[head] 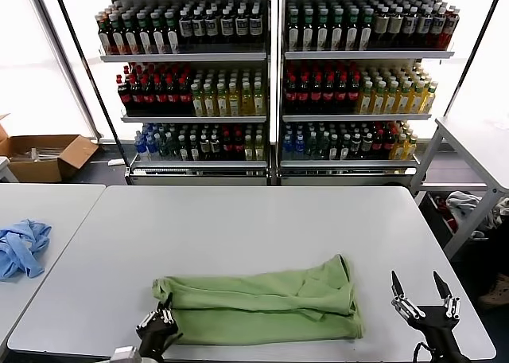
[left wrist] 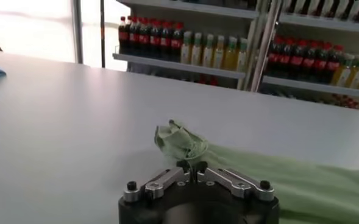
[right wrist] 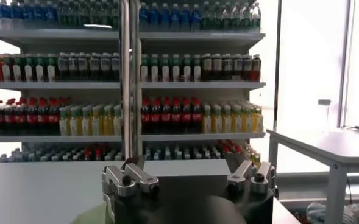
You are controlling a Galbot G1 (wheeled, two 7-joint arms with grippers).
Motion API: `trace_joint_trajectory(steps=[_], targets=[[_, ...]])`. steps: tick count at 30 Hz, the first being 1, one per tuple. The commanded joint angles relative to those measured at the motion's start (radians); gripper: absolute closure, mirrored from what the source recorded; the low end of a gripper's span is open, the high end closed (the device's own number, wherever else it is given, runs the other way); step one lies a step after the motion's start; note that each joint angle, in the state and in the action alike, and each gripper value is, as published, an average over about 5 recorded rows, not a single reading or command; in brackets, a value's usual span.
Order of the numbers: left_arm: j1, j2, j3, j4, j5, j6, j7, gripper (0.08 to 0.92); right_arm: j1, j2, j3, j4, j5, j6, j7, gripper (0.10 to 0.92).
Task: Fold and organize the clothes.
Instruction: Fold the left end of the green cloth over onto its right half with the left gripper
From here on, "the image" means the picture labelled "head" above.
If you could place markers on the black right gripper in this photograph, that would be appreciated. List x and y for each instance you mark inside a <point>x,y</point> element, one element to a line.
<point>437,327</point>

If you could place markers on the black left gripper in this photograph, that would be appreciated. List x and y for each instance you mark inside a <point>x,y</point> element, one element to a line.
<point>157,339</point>

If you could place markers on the green polo shirt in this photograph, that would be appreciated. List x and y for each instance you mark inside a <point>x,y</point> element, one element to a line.
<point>258,299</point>

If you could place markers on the white grey clothes pile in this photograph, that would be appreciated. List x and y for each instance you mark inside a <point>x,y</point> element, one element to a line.
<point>461,201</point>

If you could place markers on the tan brown shoe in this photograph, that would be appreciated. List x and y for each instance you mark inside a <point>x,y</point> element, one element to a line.
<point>497,293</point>

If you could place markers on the pale crumpled garment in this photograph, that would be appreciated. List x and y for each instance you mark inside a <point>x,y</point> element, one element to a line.
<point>503,211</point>

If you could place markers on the crumpled light blue garment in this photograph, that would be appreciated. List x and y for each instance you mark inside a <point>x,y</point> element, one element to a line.
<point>20,251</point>

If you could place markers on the small yellow drink bottle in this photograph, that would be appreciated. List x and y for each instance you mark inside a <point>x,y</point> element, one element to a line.
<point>399,148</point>
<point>249,150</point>
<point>259,150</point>
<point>410,148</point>

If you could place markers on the white floor power strip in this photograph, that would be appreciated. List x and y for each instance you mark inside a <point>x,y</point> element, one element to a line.
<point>115,161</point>

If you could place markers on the small red cap cola bottle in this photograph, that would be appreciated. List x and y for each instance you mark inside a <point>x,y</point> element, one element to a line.
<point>389,145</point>
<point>238,148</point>
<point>227,148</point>
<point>378,146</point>

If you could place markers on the small dark white label bottle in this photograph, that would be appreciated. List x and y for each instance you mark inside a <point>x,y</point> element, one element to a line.
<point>204,150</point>
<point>366,147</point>
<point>216,150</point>
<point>356,147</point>
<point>334,148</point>
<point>345,148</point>
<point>183,150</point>
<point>195,150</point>

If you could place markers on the small green drink bottle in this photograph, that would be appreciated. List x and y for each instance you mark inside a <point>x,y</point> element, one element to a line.
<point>173,148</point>
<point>324,147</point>
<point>313,147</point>
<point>163,148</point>

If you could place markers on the small blue drink bottle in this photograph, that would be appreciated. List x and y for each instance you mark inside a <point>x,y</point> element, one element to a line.
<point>140,148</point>
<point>300,148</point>
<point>151,148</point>
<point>287,148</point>

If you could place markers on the open brown cardboard box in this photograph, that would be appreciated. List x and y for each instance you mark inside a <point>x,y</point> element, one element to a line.
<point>71,156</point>

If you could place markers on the white tubes bundle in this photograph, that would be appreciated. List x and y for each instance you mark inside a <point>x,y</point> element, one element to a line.
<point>43,154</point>

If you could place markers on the small white table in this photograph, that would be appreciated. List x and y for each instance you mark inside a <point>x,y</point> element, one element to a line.
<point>6,168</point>

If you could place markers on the black slanted pole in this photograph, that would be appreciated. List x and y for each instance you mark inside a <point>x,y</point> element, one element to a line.
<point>470,60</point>
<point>101,100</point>

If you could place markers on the grey drinks shelving unit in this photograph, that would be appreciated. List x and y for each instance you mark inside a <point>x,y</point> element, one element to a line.
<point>179,57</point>
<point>358,55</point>

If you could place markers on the dark bottle white square label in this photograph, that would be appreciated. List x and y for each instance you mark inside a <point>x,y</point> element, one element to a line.
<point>186,26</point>
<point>212,26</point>
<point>199,26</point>
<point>439,24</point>
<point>411,24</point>
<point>227,26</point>
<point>242,26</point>
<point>255,26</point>
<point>425,24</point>

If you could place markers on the green cap white label bottle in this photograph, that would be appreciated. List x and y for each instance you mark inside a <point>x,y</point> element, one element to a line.
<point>158,34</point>
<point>118,34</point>
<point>308,30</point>
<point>131,34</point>
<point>172,34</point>
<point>367,30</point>
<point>323,30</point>
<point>144,34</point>
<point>338,30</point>
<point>352,30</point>
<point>294,30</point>

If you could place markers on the red drink bottle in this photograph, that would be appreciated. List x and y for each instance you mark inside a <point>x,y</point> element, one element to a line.
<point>453,24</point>

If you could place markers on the dark bottle beige label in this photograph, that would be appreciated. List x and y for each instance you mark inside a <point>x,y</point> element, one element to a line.
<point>396,24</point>
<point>382,24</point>

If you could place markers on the orange cap white label bottle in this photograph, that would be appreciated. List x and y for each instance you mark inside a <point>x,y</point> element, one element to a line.
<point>105,34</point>

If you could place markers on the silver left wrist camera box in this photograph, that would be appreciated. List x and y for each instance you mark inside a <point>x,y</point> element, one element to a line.
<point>125,355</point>

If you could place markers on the grey metal frame table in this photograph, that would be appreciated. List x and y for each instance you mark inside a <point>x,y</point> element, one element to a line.
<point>473,140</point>

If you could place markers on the grey window frame post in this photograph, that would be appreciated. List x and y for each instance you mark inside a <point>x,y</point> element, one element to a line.
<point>68,60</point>

